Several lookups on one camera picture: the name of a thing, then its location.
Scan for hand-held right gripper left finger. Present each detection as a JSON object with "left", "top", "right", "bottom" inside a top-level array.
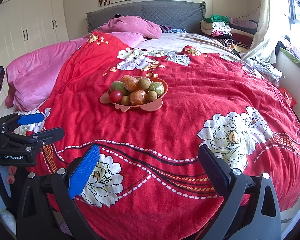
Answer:
[{"left": 16, "top": 144, "right": 100, "bottom": 240}]

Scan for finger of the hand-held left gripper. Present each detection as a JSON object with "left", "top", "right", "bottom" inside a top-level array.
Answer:
[
  {"left": 7, "top": 127, "right": 65, "bottom": 152},
  {"left": 1, "top": 112, "right": 44, "bottom": 132}
]

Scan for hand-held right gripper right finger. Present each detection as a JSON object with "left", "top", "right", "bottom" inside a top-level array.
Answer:
[{"left": 199, "top": 144, "right": 282, "bottom": 240}]

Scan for red cherry tomato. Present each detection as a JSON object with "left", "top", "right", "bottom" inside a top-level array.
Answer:
[{"left": 109, "top": 91, "right": 123, "bottom": 103}]

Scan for plastic-wrapped green citrus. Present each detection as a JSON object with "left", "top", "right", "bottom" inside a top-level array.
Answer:
[
  {"left": 109, "top": 80, "right": 125, "bottom": 93},
  {"left": 148, "top": 81, "right": 165, "bottom": 98}
]

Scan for pink plastic bowl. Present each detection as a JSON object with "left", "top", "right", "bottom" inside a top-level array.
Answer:
[{"left": 99, "top": 76, "right": 168, "bottom": 112}]

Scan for plastic-wrapped orange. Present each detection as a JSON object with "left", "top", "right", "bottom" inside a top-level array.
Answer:
[
  {"left": 129, "top": 90, "right": 148, "bottom": 106},
  {"left": 122, "top": 76, "right": 140, "bottom": 92}
]

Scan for person's left hand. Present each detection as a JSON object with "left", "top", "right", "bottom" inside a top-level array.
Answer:
[{"left": 5, "top": 167, "right": 17, "bottom": 185}]

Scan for red floral blanket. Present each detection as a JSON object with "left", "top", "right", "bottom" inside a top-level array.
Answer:
[{"left": 22, "top": 30, "right": 300, "bottom": 215}]

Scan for pink velvet blanket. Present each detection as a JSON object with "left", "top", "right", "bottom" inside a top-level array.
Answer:
[{"left": 5, "top": 16, "right": 162, "bottom": 112}]

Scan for white wardrobe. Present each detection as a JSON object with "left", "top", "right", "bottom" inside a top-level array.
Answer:
[{"left": 0, "top": 0, "right": 70, "bottom": 65}]

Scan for red packet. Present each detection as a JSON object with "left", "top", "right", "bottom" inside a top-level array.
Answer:
[{"left": 279, "top": 87, "right": 297, "bottom": 107}]

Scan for crumpled light clothes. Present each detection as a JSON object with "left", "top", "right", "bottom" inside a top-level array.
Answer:
[{"left": 245, "top": 56, "right": 283, "bottom": 80}]

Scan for green window seat cushion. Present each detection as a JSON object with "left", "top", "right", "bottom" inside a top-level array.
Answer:
[{"left": 277, "top": 46, "right": 300, "bottom": 74}]

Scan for pile of folded clothes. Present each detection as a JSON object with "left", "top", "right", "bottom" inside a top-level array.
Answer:
[{"left": 200, "top": 14, "right": 259, "bottom": 53}]

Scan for lilac clothes heap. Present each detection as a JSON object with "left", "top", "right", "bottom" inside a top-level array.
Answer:
[{"left": 275, "top": 35, "right": 300, "bottom": 65}]

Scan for grey quilted headboard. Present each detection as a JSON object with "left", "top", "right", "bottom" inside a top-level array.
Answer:
[{"left": 86, "top": 0, "right": 207, "bottom": 34}]

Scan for cream curtain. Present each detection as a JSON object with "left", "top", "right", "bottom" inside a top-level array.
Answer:
[{"left": 240, "top": 0, "right": 288, "bottom": 60}]

